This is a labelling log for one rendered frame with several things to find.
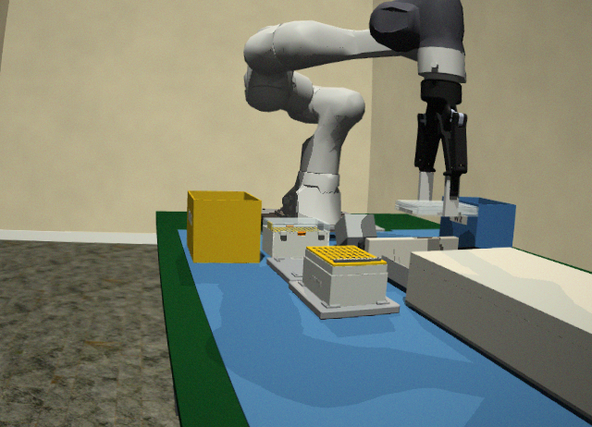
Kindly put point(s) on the yellow open-top bin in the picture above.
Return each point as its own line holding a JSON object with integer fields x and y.
{"x": 223, "y": 231}

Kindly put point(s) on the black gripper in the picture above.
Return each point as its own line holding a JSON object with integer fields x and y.
{"x": 441, "y": 97}

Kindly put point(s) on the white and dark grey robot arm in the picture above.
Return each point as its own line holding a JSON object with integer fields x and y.
{"x": 273, "y": 54}

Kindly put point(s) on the blue open-top bin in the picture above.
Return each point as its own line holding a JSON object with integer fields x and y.
{"x": 493, "y": 228}

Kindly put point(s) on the blue bench mat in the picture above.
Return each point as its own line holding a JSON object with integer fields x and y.
{"x": 289, "y": 368}

